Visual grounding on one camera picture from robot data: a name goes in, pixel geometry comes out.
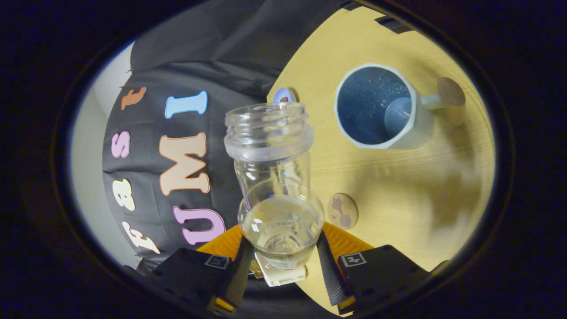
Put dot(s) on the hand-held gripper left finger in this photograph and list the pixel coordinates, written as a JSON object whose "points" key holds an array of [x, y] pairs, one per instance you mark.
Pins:
{"points": [[238, 279]]}

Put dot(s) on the black bar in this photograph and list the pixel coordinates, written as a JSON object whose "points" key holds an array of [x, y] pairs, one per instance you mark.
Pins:
{"points": [[393, 25]]}

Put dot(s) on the wooden table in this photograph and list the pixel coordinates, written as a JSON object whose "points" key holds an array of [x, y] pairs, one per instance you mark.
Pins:
{"points": [[398, 186]]}

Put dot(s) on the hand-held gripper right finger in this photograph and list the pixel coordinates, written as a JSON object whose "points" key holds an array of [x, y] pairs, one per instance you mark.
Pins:
{"points": [[331, 274]]}

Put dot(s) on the clear plastic juice bottle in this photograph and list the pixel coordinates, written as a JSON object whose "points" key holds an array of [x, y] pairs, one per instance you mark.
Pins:
{"points": [[270, 133]]}

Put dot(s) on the white divided snack tray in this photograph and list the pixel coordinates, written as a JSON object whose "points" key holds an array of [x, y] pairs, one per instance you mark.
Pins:
{"points": [[281, 275]]}

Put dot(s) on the round wooden coaster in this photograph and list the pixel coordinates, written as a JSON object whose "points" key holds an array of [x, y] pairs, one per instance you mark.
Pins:
{"points": [[343, 210]]}

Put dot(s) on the white cup with blue inside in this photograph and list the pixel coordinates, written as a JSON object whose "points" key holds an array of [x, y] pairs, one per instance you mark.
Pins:
{"points": [[367, 106]]}

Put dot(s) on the round pale blue disc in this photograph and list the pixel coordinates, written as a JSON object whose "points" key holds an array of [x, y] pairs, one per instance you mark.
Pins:
{"points": [[283, 94]]}

